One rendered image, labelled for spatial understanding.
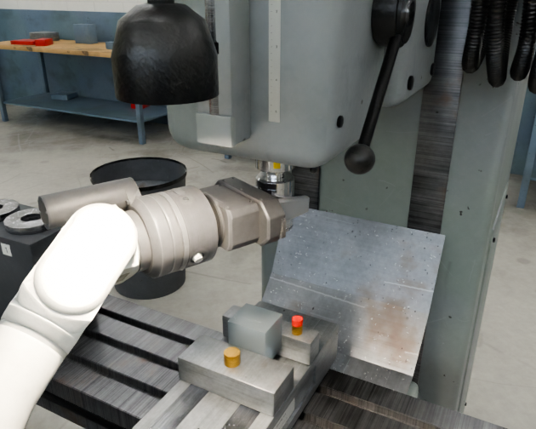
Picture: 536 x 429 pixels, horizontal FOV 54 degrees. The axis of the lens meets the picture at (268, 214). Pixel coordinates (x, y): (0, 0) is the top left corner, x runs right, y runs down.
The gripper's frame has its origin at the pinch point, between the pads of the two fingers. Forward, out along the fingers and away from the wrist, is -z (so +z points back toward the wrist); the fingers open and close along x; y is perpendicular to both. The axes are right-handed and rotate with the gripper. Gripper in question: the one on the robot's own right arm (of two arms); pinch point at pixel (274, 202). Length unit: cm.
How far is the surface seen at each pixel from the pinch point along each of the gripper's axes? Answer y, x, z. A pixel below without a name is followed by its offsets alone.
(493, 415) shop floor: 122, 21, -122
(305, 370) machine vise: 25.8, -3.2, -3.4
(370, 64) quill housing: -17.0, -7.9, -6.7
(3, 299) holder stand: 28, 45, 26
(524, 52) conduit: -17.5, -13.2, -28.3
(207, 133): -11.6, -4.9, 12.2
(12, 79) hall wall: 91, 730, -122
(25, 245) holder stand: 14.7, 37.6, 22.5
